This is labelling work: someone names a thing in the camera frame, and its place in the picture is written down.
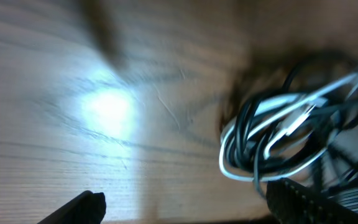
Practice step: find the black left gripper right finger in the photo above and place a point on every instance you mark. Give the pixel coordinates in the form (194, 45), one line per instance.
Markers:
(291, 203)

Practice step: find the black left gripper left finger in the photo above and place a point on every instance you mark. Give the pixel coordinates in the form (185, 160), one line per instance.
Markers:
(87, 208)

